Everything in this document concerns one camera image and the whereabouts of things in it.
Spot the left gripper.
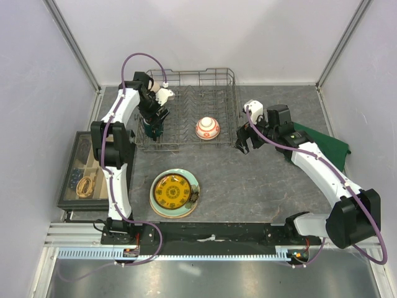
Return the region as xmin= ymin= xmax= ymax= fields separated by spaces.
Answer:
xmin=138 ymin=93 xmax=171 ymax=130

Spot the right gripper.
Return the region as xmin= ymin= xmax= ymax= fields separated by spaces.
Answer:
xmin=234 ymin=111 xmax=278 ymax=155

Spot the dark green mug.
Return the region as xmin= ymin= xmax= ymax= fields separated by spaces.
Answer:
xmin=142 ymin=119 xmax=164 ymax=141

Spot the beige plastic cup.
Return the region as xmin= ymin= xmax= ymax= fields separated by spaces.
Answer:
xmin=148 ymin=79 xmax=161 ymax=93

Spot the white red patterned bowl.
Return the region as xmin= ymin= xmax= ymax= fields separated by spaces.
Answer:
xmin=195 ymin=117 xmax=221 ymax=140

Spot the mint green flower plate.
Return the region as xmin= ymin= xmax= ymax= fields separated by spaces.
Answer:
xmin=149 ymin=168 xmax=200 ymax=208

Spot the yellow black patterned plate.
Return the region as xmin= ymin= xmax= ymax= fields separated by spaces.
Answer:
xmin=153 ymin=174 xmax=192 ymax=210

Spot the cream bird pattern plate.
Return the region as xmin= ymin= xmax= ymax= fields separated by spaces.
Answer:
xmin=149 ymin=200 xmax=198 ymax=219

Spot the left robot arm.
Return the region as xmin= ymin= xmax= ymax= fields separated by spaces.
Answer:
xmin=90 ymin=71 xmax=174 ymax=245

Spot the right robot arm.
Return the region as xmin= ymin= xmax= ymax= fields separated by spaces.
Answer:
xmin=235 ymin=101 xmax=381 ymax=248

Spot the green folded cloth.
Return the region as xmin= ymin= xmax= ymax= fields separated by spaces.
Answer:
xmin=279 ymin=123 xmax=351 ymax=171

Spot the black framed compartment box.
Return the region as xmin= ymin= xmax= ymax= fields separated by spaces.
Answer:
xmin=58 ymin=130 xmax=136 ymax=217

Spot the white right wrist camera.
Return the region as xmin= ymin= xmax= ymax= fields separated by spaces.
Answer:
xmin=243 ymin=99 xmax=264 ymax=125

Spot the grey wire dish rack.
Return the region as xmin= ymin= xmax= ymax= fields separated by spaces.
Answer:
xmin=135 ymin=68 xmax=241 ymax=152

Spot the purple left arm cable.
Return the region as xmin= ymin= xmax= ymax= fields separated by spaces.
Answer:
xmin=57 ymin=53 xmax=170 ymax=281

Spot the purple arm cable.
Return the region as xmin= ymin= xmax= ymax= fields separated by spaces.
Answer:
xmin=57 ymin=53 xmax=170 ymax=281
xmin=244 ymin=105 xmax=388 ymax=269

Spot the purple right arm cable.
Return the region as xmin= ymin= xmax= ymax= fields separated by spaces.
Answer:
xmin=244 ymin=105 xmax=388 ymax=269

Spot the coiled tan rope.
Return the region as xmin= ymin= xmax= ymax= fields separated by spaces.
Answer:
xmin=75 ymin=175 xmax=96 ymax=199

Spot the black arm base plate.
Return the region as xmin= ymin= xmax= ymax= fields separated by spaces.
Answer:
xmin=99 ymin=222 xmax=321 ymax=257

